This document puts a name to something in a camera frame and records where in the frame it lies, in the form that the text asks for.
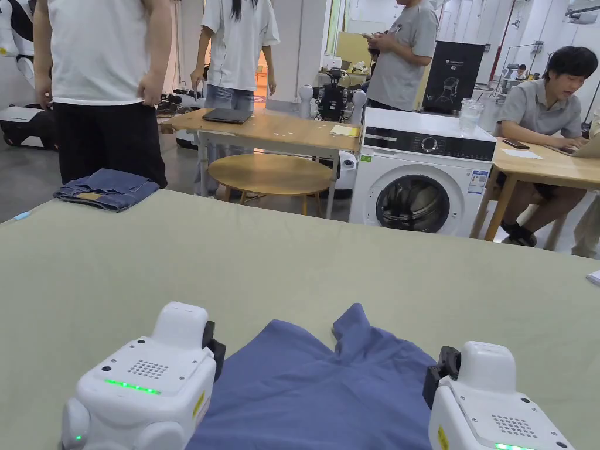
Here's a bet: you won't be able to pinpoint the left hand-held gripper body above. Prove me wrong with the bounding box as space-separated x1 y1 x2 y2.
60 301 227 450

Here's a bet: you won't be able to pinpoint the white humanoid robot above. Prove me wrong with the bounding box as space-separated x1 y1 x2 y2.
0 0 60 152

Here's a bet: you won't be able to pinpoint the folded blue jeans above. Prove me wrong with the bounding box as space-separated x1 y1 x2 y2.
53 168 161 213

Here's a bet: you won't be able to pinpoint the black and white robot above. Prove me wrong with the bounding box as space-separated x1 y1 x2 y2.
299 67 368 128

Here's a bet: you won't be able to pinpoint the round wooden table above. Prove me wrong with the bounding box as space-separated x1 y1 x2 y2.
207 154 334 219

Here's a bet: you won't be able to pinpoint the wooden desk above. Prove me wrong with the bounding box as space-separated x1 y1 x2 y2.
469 138 600 250

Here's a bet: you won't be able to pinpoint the black printed carton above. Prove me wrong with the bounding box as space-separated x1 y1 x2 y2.
421 40 486 114

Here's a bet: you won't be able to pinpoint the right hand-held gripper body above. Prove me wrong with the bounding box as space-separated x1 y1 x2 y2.
423 341 575 450

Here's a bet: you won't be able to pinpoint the wooden table with laptop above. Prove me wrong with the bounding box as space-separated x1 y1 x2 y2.
159 107 362 221

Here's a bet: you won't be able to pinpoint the white washing machine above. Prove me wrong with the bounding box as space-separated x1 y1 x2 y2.
349 98 497 238

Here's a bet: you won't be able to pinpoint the bed with pale green sheet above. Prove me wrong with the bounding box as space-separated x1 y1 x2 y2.
0 187 600 450

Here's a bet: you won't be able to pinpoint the blue shirt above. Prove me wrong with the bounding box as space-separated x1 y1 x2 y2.
185 303 439 450

